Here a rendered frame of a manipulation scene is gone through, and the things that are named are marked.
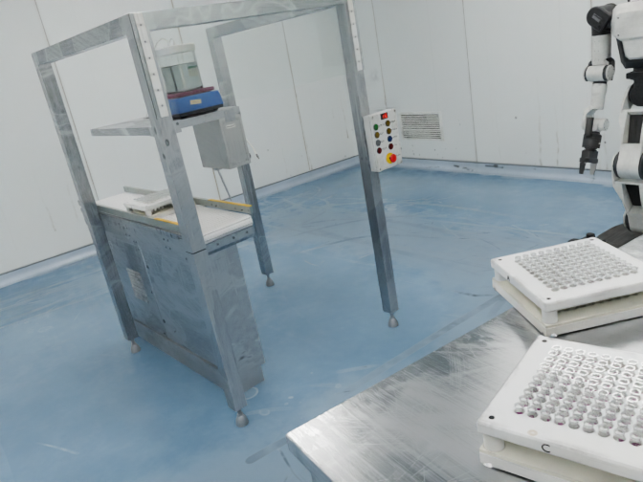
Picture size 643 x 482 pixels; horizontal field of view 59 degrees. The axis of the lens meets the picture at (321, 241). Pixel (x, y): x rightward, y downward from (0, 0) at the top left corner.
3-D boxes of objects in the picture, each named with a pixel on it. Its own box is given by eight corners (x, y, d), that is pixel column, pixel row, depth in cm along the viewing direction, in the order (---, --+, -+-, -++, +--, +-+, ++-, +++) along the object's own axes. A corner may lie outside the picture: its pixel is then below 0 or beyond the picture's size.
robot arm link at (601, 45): (594, 78, 299) (593, 34, 291) (618, 77, 289) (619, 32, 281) (582, 82, 293) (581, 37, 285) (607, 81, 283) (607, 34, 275)
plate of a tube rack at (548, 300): (671, 285, 104) (672, 275, 104) (544, 314, 103) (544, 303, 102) (594, 244, 128) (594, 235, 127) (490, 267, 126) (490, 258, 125)
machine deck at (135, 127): (241, 116, 222) (238, 105, 221) (154, 138, 200) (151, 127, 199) (169, 120, 268) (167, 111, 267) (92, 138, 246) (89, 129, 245)
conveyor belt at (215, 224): (254, 226, 235) (251, 214, 234) (201, 247, 220) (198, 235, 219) (125, 200, 336) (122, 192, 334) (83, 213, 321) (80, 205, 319)
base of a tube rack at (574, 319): (670, 309, 106) (671, 297, 105) (546, 338, 105) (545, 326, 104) (594, 264, 129) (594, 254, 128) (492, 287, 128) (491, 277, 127)
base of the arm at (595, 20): (597, 24, 292) (605, 1, 286) (621, 30, 284) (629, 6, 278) (582, 28, 285) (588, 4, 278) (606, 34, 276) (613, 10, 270)
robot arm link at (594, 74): (591, 104, 299) (597, 67, 295) (610, 104, 291) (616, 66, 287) (581, 103, 293) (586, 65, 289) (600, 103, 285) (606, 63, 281)
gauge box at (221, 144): (252, 163, 229) (240, 113, 222) (230, 169, 222) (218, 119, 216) (223, 161, 245) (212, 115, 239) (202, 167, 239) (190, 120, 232)
